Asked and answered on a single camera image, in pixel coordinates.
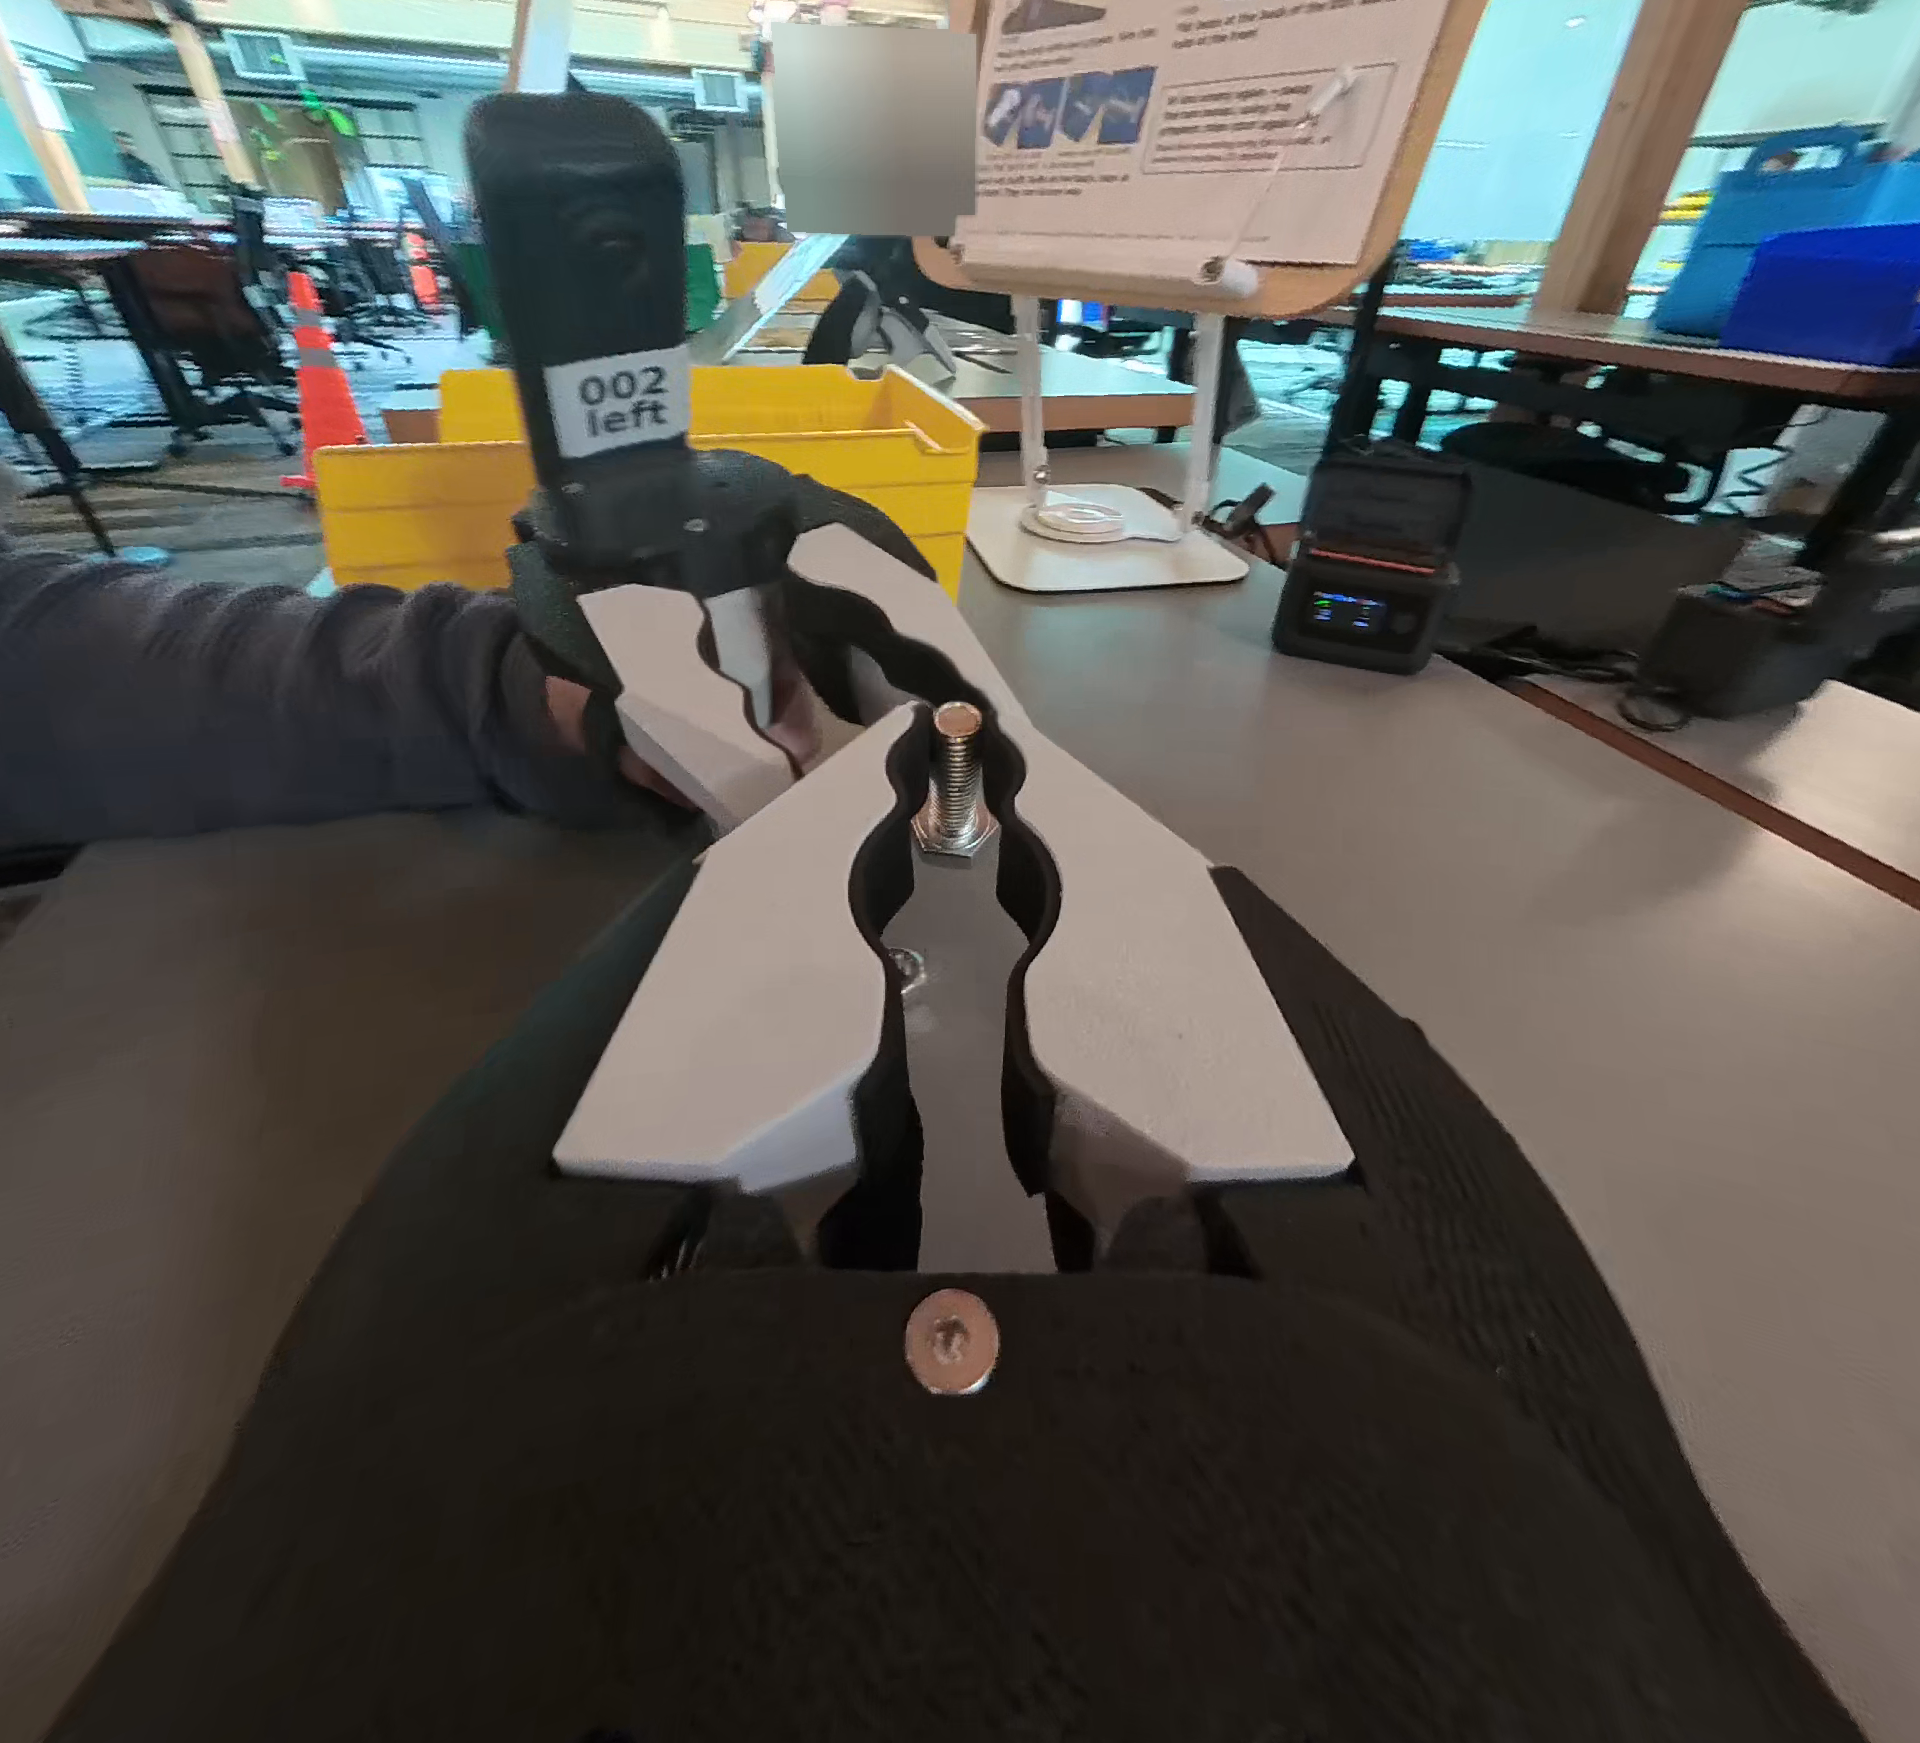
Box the black label printer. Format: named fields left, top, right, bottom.
left=1270, top=451, right=1463, bottom=678

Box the blue tote bag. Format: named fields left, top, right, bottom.
left=1656, top=130, right=1920, bottom=342

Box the light wooden post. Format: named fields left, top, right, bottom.
left=1536, top=0, right=1831, bottom=314

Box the wooden instruction board stand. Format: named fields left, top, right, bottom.
left=911, top=0, right=1555, bottom=595

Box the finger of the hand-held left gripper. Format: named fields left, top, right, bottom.
left=573, top=583, right=823, bottom=835
left=776, top=523, right=1040, bottom=748

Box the blue plastic bin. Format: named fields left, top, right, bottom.
left=1717, top=229, right=1920, bottom=368

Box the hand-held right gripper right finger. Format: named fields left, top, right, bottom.
left=982, top=710, right=1355, bottom=1200

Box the person's left hand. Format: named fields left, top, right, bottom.
left=505, top=546, right=830, bottom=827

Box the steel hex bolt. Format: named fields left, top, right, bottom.
left=910, top=704, right=994, bottom=864

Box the brown office chair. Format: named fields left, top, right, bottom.
left=142, top=243, right=294, bottom=449

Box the black charger box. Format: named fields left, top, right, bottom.
left=1635, top=580, right=1825, bottom=723

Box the orange traffic cone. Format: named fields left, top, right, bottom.
left=280, top=269, right=372, bottom=486

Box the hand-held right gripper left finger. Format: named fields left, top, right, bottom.
left=551, top=702, right=920, bottom=1244

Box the black cable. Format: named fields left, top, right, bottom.
left=1462, top=640, right=1652, bottom=726

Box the person's left forearm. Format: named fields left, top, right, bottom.
left=0, top=542, right=548, bottom=859

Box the printed instruction sheet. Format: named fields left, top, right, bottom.
left=959, top=0, right=1507, bottom=275

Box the yellow plastic bin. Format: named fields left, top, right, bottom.
left=311, top=363, right=983, bottom=598

